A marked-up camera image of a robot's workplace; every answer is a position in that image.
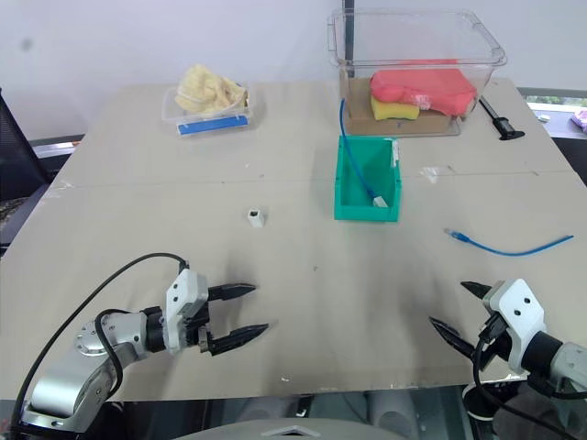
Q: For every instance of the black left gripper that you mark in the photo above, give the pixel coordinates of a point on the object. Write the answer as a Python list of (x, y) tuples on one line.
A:
[(197, 327)]

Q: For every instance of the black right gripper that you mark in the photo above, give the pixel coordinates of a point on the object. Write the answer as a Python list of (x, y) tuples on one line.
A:
[(495, 344)]

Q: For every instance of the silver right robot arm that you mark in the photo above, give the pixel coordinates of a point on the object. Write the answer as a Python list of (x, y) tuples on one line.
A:
[(566, 364)]

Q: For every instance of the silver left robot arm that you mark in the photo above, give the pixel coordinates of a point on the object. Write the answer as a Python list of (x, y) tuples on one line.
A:
[(69, 380)]

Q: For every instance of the small white connector block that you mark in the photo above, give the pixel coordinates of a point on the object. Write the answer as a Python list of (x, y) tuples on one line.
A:
[(254, 218)]

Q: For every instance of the grey robot torso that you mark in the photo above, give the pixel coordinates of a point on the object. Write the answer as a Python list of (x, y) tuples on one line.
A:
[(284, 431)]

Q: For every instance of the small clear plastic scrap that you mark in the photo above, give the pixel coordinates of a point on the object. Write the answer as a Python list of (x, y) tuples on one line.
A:
[(430, 172)]

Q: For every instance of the green plastic bin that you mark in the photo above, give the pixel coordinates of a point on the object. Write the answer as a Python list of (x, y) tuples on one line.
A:
[(344, 183)]

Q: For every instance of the blue container lid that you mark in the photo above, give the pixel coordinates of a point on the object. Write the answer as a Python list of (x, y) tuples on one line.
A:
[(211, 124)]

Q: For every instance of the black caliper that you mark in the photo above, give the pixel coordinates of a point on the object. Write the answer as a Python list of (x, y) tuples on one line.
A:
[(500, 124)]

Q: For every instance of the small clear plastic container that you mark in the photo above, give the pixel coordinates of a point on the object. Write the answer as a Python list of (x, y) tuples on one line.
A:
[(172, 110)]

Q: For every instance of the yellow sponge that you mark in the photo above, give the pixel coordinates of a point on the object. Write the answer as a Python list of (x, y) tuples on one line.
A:
[(394, 110)]

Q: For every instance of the crumpled yellow cloth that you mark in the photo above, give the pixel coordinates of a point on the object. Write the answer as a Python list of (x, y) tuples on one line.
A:
[(206, 91)]

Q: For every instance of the red sponge cloth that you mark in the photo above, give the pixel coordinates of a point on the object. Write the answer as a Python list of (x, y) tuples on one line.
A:
[(440, 89)]

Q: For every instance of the pink packet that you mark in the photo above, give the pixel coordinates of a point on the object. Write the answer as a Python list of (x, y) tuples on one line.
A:
[(580, 118)]

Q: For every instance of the brown cardboard piece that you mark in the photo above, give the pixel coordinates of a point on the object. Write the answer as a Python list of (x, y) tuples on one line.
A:
[(357, 114)]

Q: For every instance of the large clear plastic bin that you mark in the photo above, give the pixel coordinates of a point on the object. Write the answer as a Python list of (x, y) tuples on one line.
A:
[(486, 50)]

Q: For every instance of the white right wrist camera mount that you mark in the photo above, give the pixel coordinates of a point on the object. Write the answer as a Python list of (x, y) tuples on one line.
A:
[(520, 307)]

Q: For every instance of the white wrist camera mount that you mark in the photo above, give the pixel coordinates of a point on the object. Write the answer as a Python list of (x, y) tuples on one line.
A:
[(520, 307), (181, 293)]

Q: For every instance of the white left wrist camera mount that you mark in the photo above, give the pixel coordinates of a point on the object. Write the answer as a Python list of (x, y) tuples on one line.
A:
[(181, 293)]

